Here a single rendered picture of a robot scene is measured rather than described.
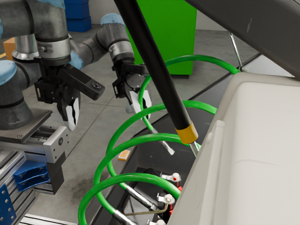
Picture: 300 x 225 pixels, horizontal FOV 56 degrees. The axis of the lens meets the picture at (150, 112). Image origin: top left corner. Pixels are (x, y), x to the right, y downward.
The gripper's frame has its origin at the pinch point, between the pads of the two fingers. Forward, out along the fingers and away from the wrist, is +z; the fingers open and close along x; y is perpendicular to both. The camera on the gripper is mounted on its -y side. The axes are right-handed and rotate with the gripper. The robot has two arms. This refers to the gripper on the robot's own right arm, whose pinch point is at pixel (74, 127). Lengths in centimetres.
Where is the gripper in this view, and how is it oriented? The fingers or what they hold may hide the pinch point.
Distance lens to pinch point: 80.5
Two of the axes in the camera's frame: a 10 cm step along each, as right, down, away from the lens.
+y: -9.6, -1.4, 2.5
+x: -2.8, 4.7, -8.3
